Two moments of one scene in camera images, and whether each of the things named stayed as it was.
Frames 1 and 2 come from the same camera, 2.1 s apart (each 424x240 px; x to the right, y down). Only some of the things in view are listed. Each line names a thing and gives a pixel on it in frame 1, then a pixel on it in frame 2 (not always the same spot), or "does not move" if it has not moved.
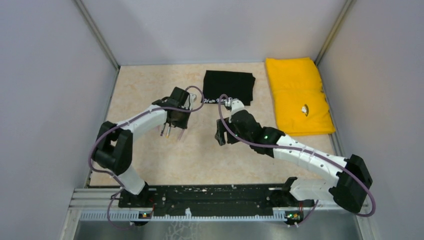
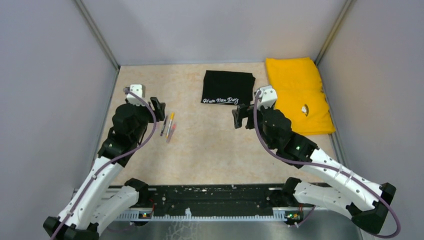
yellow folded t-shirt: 302,107 does not move
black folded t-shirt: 235,84 does not move
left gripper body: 181,120 to 146,114
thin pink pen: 181,134 to 169,137
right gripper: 220,134 to 242,111
